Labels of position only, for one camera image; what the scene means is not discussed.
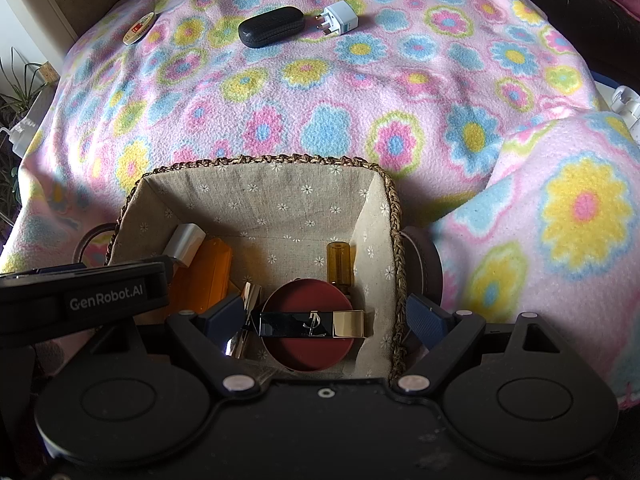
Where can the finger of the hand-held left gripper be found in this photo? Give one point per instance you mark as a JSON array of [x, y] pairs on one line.
[[47, 269]]

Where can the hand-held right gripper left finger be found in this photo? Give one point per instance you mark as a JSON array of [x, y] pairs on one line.
[[225, 317]]

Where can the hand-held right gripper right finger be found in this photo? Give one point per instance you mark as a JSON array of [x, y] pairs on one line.
[[427, 317]]

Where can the black and gold lipstick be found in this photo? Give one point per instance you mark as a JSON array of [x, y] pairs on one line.
[[285, 324]]

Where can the round maroon compact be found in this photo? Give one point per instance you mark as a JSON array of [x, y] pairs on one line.
[[300, 300]]

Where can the small white box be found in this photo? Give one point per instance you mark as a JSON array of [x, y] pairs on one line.
[[185, 242]]

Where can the small amber bottle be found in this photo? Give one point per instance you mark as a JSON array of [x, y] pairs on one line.
[[341, 265]]

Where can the woven basket with fabric lining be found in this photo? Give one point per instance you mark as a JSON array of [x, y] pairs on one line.
[[280, 200]]

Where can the black hard case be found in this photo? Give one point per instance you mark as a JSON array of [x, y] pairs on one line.
[[272, 25]]

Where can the white travel plug adapter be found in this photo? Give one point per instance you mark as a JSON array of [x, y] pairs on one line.
[[339, 19]]

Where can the white plastic object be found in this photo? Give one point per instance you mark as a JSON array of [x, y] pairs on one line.
[[625, 107], [22, 127]]

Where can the green potted plant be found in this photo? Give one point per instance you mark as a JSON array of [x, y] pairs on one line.
[[17, 90]]

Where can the wooden block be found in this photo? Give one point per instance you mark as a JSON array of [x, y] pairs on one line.
[[48, 72]]

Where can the pink floral fleece blanket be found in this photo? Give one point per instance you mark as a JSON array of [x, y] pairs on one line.
[[350, 125]]

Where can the round printed badge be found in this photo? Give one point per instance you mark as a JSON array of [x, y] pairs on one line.
[[137, 27]]

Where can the blue object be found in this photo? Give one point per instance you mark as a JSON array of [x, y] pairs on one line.
[[606, 81]]

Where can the black sofa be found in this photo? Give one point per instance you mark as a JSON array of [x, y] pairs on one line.
[[575, 25]]

